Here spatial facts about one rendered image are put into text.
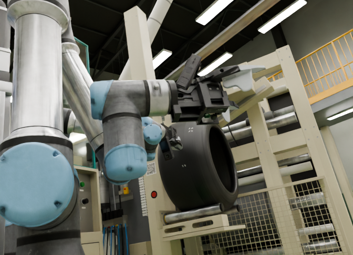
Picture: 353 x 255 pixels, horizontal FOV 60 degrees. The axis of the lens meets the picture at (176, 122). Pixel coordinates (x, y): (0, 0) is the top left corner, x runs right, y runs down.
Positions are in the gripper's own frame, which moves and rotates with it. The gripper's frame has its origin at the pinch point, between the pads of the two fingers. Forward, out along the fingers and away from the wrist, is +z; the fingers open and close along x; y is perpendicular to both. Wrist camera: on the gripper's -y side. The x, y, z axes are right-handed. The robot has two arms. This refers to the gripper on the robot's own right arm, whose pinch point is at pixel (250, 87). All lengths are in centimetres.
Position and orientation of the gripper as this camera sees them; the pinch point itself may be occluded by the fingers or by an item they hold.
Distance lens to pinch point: 72.3
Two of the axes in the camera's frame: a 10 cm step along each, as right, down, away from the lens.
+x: 2.0, -5.1, -8.3
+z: 9.6, -0.6, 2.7
